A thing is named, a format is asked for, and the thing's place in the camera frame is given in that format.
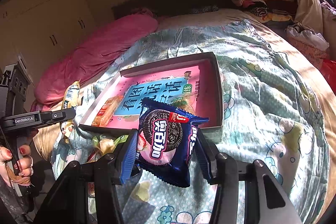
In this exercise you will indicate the grey cardboard box tray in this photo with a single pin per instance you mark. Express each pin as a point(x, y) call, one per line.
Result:
point(207, 101)

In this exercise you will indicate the orange biscuit packet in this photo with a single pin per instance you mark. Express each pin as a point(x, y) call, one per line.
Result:
point(106, 112)

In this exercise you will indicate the white yellow snack packet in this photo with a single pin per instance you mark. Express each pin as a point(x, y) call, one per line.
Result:
point(70, 101)

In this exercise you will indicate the red plastic bag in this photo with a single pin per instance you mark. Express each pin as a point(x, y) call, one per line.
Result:
point(328, 70)

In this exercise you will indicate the pink patterned box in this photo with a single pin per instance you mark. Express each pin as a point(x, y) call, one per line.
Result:
point(314, 55)

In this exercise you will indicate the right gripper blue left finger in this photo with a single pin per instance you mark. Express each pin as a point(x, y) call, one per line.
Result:
point(128, 155)

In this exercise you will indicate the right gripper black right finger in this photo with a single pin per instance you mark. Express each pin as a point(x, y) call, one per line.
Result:
point(206, 152)

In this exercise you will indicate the pink duvet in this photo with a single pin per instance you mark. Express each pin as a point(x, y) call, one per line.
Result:
point(91, 57)

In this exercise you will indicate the green cartoon print blanket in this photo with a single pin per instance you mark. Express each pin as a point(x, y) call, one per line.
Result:
point(270, 113)

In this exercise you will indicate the cream wardrobe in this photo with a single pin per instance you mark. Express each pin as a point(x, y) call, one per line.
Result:
point(40, 32)

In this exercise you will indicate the left hand red nails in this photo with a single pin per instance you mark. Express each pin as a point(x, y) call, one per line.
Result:
point(24, 166)

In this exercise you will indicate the blue Oreo cookie packet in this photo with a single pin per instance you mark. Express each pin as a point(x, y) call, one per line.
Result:
point(166, 139)

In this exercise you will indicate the green milk candy bag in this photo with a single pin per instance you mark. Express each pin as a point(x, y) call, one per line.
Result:
point(103, 146)

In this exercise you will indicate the white plastic bag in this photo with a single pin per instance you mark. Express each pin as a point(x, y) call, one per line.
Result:
point(307, 36)

